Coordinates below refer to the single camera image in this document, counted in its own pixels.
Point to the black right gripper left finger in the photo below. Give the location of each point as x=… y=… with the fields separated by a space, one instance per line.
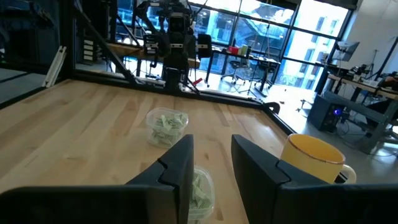
x=168 y=199

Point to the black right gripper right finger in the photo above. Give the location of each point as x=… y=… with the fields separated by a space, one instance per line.
x=273 y=199

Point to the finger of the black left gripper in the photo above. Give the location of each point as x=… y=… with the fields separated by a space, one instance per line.
x=204 y=46
x=151 y=43

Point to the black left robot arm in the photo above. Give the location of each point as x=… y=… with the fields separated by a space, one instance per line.
x=174 y=81

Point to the wooden background table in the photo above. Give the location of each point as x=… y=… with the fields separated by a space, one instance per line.
x=130 y=49

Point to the red canister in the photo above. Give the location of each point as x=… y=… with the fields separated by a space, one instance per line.
x=233 y=50

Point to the black office chair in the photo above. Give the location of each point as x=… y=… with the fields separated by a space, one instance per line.
x=264 y=67
x=236 y=65

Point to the green canister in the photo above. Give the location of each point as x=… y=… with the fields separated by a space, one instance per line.
x=244 y=50

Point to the clear plastic food container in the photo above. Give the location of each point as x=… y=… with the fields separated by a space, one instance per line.
x=152 y=130
x=211 y=183

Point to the yellow ceramic mug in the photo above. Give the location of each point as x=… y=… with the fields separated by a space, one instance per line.
x=311 y=158

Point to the black office desk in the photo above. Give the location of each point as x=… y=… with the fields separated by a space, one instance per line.
x=267 y=60

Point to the black computer with blue light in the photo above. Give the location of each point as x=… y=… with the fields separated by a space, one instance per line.
x=323 y=115

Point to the white plastic strip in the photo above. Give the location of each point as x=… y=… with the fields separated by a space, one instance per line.
x=55 y=66

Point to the computer monitor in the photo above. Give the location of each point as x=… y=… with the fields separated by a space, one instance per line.
x=346 y=51

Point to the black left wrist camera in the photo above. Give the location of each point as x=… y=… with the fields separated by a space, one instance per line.
x=178 y=23

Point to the black aluminium table frame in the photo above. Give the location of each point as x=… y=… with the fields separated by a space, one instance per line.
x=217 y=96

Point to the black frame corner foot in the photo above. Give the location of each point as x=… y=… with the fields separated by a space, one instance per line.
x=273 y=107

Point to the large window wall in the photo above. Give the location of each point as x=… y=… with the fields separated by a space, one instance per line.
x=311 y=21

